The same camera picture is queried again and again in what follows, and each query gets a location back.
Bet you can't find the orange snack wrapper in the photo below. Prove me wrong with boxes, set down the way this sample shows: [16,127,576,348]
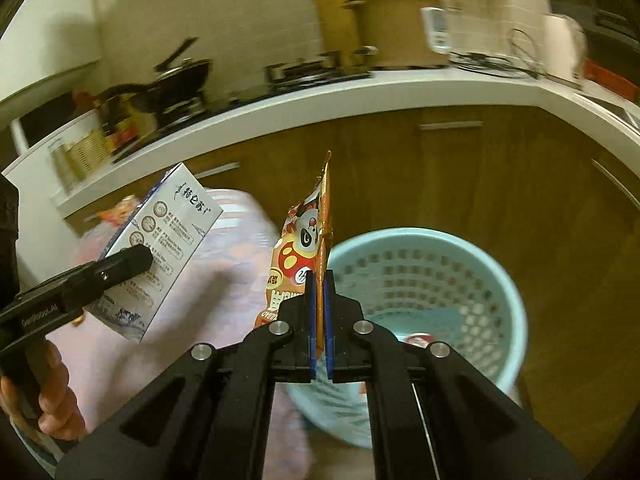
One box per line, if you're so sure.
[254,153,333,356]

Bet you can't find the white milk carton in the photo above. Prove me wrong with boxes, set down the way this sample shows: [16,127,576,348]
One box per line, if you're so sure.
[89,162,222,342]

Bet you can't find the light blue trash basket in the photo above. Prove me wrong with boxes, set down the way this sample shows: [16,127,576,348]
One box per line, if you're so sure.
[284,226,530,450]

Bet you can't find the person's left hand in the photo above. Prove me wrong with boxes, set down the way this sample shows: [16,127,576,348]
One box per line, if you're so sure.
[1,340,86,441]

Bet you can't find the pink floral tablecloth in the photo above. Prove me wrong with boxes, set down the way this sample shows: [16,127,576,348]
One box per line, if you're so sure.
[44,187,314,480]

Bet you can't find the woven basket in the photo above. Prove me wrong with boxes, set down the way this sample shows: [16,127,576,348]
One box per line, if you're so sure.
[65,130,111,181]

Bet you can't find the sauce bottles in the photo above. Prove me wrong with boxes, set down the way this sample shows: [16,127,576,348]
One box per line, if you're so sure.
[94,96,140,155]

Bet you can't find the black wok with lid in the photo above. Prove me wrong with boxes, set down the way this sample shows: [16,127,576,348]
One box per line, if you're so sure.
[94,37,212,115]

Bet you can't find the wooden base cabinets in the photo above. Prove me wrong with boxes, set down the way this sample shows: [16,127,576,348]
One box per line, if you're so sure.
[64,104,640,311]

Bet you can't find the gas stove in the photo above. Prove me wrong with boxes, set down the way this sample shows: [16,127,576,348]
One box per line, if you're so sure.
[208,46,378,114]

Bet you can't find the wooden cutting board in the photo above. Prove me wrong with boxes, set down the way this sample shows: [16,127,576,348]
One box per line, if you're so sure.
[309,0,394,57]

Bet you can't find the beige rice cooker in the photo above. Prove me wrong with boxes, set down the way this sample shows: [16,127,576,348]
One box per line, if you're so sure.
[344,0,452,70]

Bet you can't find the white electric kettle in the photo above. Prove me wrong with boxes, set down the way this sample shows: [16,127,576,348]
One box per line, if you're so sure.
[542,14,588,89]

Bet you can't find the black power cable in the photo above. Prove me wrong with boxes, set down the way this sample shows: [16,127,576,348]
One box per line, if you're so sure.
[449,27,551,82]

